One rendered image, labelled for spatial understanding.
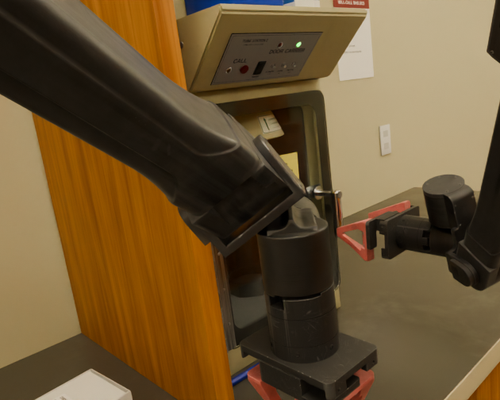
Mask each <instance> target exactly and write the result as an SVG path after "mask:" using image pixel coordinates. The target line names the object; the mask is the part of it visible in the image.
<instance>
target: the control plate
mask: <svg viewBox="0 0 500 400"><path fill-rule="evenodd" d="M322 33H323V32H300V33H232V34H231V36H230V38H229V42H228V44H227V45H226V48H225V51H224V53H223V56H222V58H221V61H220V63H219V65H218V67H217V70H216V72H215V75H214V77H213V80H212V82H211V84H210V85H218V84H226V83H240V82H248V81H256V80H264V79H277V78H286V77H293V76H299V74H300V72H301V70H302V69H303V67H304V65H305V63H306V61H307V60H308V58H309V57H310V54H311V52H312V51H313V49H314V47H315V45H316V44H317V42H318V40H319V38H320V37H321V35H322ZM299 41H301V42H302V43H301V45H300V46H299V47H296V44H297V43H298V42H299ZM280 42H283V45H282V47H281V48H277V45H278V43H280ZM260 61H267V62H266V63H265V65H264V67H263V70H262V71H261V73H260V74H259V75H253V72H254V70H255V69H256V66H257V64H258V63H259V62H260ZM293 62H295V63H296V67H292V66H291V64H292V63H293ZM283 63H286V67H281V65H282V64H283ZM272 64H275V68H271V65H272ZM244 65H247V66H248V71H247V72H246V73H244V74H241V73H240V69H241V68H242V67H243V66H244ZM229 67H231V68H232V70H231V72H230V73H228V74H227V73H225V71H226V69H227V68H229Z"/></svg>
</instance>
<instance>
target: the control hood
mask: <svg viewBox="0 0 500 400"><path fill-rule="evenodd" d="M366 16H367V10H365V9H350V8H329V7H307V6H265V5H243V4H221V3H220V4H217V5H215V6H211V7H210V8H207V9H204V10H201V11H198V12H196V13H193V14H190V15H188V16H185V17H181V18H180V19H177V20H176V23H177V28H178V34H179V43H180V48H181V54H182V59H183V69H184V75H185V80H186V85H187V91H188V92H190V93H194V92H201V91H208V90H221V89H229V88H235V87H249V86H256V85H263V84H270V83H283V82H290V81H298V80H304V79H318V78H324V77H328V76H329V75H331V73H332V72H333V69H334V68H335V66H336V65H337V63H338V62H339V60H340V58H341V57H342V56H343V54H344V52H345V50H346V48H347V47H348V46H349V44H350V42H351V41H352V38H353V37H354V36H355V35H356V32H357V31H358V29H359V28H360V26H361V25H362V23H363V21H364V19H365V18H366ZM300 32H323V33H322V35H321V37H320V38H319V40H318V42H317V44H316V45H315V47H314V49H313V51H312V52H311V54H310V57H309V58H308V60H307V61H306V63H305V65H304V67H303V69H302V70H301V72H300V74H299V76H293V77H286V78H277V79H264V80H256V81H248V82H240V83H226V84H218V85H210V84H211V82H212V80H213V77H214V75H215V72H216V70H217V67H218V65H219V63H220V61H221V58H222V56H223V53H224V51H225V48H226V45H227V44H228V42H229V38H230V36H231V34H232V33H300Z"/></svg>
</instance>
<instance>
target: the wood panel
mask: <svg viewBox="0 0 500 400"><path fill-rule="evenodd" d="M79 1H81V2H82V3H83V4H84V5H85V6H86V7H87V8H89V9H90V10H91V11H92V12H93V13H95V14H96V15H97V16H98V17H99V18H100V19H102V20H103V21H104V22H105V23H106V24H107V25H108V26H109V27H110V28H111V29H112V30H113V31H115V32H116V33H117V34H118V35H119V36H120V37H122V38H123V39H124V40H125V41H126V42H127V43H129V44H130V45H131V46H132V47H133V48H135V49H136V50H137V51H138V52H139V53H140V54H141V55H142V56H143V57H144V58H145V59H146V60H148V61H149V62H150V63H151V64H152V65H153V66H155V67H156V68H157V69H158V70H159V71H161V72H162V73H163V74H164V75H166V76H167V77H168V78H169V79H170V80H171V81H173V82H174V83H176V84H177V85H179V86H180V87H182V88H183V89H185V90H187V85H186V80H185V75H184V69H183V59H182V54H181V48H180V43H179V34H178V28H177V23H176V17H175V7H174V2H173V0H79ZM32 115H33V121H34V125H35V129H36V132H37V139H38V142H39V146H40V153H41V156H42V160H43V164H44V170H45V174H46V178H47V181H48V188H49V191H50V195H51V199H52V205H53V209H54V213H55V216H56V223H57V227H58V230H59V234H60V240H61V244H62V248H63V254H64V258H65V262H66V265H67V272H68V276H69V279H70V283H71V289H72V294H73V297H74V301H75V307H76V311H77V314H78V319H79V325H80V329H81V333H82V334H84V335H85V336H87V337H89V338H90V339H91V340H92V341H94V342H95V343H97V344H99V345H100V346H101V347H103V348H104V349H105V350H107V351H108V352H110V353H111V354H113V355H114V356H116V357H117V358H118V359H120V360H121V361H123V362H124V363H126V364H128V365H129V366H130V367H131V368H133V369H134V370H136V371H138V372H139V373H140V374H142V375H143V376H144V377H146V378H147V379H149V380H150V381H152V382H153V383H155V384H156V385H157V386H158V387H160V388H162V389H163V390H165V391H166V392H168V393H169V394H170V395H172V396H173V397H175V398H176V399H178V400H234V395H233V385H232V380H231V375H230V369H229V359H228V354H227V348H226V343H225V334H224V328H223V323H222V317H221V307H220V302H219V297H218V292H217V282H216V276H215V270H214V265H213V256H212V250H211V245H210V242H209V243H208V244H207V245H206V246H205V245H204V244H203V243H202V242H201V241H200V240H199V239H198V238H197V237H196V235H195V234H194V233H193V232H192V231H191V230H190V228H189V227H188V226H187V225H186V224H185V222H184V221H183V219H182V218H181V217H180V215H179V211H178V207H177V206H174V205H173V204H171V203H170V202H169V201H168V199H167V197H166V195H165V194H164V193H163V192H162V191H161V190H160V189H159V188H158V187H157V186H156V185H155V184H153V183H152V182H151V181H149V180H148V179H147V178H145V177H144V176H143V175H142V174H140V173H139V172H137V171H135V170H133V169H132V168H131V167H129V166H127V165H125V164H124V163H122V162H120V161H119V160H116V159H114V158H113V157H112V156H109V155H107V154H105V153H104V152H102V151H100V150H99V149H97V148H95V147H93V146H92V145H90V144H88V143H87V142H85V141H83V140H80V139H79V138H78V137H75V136H73V135H72V134H70V133H68V132H67V131H65V130H63V129H61V128H60V127H58V126H56V125H54V124H52V123H51V122H49V121H47V120H45V119H43V118H42V117H40V116H38V115H36V114H35V113H33V112H32Z"/></svg>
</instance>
